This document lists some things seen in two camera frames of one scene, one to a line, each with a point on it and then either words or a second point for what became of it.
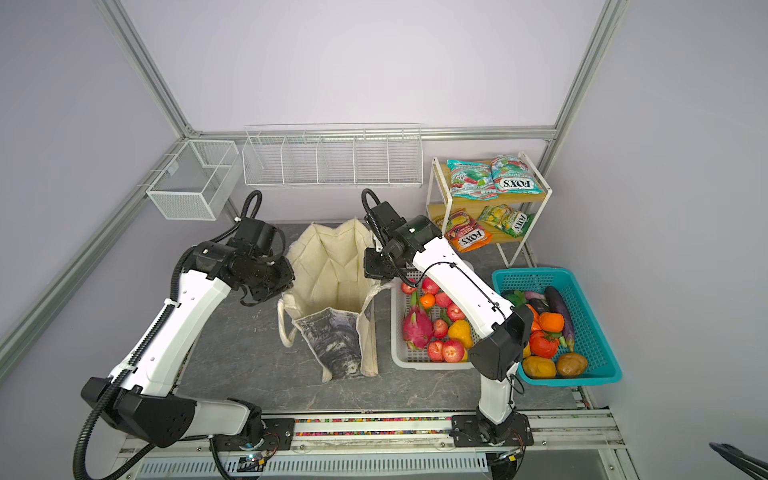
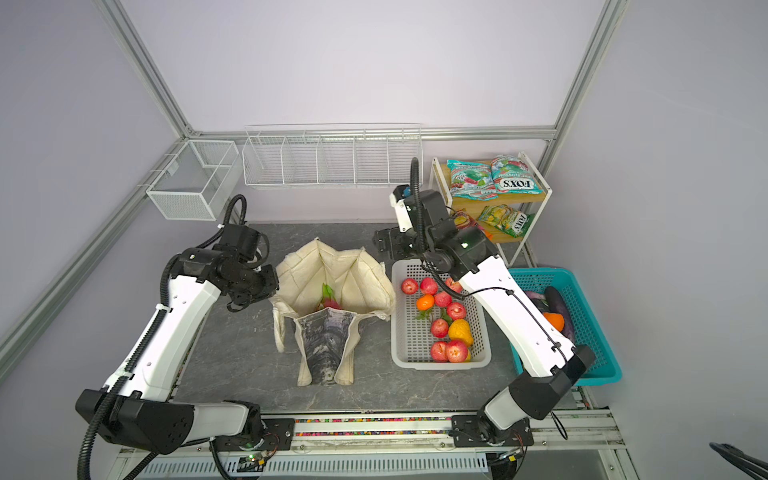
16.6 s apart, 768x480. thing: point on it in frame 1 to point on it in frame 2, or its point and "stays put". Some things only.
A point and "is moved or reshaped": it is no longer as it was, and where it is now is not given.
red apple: [454, 313] stays put
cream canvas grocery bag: [328, 297] is moved or reshaped
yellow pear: [461, 329] stays put
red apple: [452, 351] stays put
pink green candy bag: [472, 181] stays put
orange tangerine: [427, 300] stays put
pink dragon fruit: [418, 324] to [328, 298]
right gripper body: [381, 266] to [403, 247]
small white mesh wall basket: [197, 183] stays put
